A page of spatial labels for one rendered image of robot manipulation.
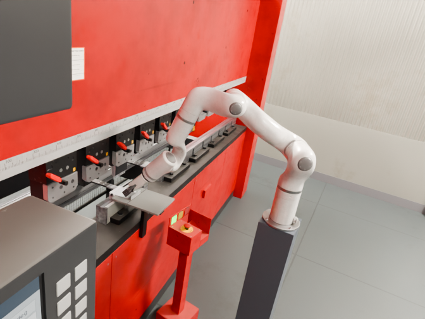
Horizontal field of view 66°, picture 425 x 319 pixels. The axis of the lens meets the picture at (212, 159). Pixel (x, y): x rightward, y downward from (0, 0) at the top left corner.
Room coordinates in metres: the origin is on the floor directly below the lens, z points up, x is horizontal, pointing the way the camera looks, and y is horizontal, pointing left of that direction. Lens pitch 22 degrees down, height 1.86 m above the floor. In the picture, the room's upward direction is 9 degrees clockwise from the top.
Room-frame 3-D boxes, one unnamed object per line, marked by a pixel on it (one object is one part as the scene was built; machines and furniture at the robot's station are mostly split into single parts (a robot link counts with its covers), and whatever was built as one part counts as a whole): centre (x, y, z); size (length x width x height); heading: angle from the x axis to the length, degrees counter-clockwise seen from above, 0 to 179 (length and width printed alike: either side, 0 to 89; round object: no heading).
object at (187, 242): (1.61, 0.07, 0.75); 0.20 x 0.16 x 0.18; 152
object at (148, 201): (1.45, 0.31, 1.00); 0.26 x 0.18 x 0.01; 73
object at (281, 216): (1.45, -0.39, 1.09); 0.19 x 0.19 x 0.18
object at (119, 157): (1.47, 0.46, 1.26); 0.15 x 0.09 x 0.17; 163
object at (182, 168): (2.05, 0.22, 0.89); 0.30 x 0.05 x 0.03; 163
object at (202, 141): (2.70, 0.09, 0.92); 1.68 x 0.06 x 0.10; 163
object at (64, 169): (1.08, 0.57, 1.26); 0.15 x 0.09 x 0.17; 163
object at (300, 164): (1.42, -0.39, 1.30); 0.19 x 0.12 x 0.24; 3
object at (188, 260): (1.61, 0.07, 0.39); 0.06 x 0.06 x 0.54; 62
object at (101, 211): (1.54, 0.44, 0.92); 0.39 x 0.06 x 0.10; 163
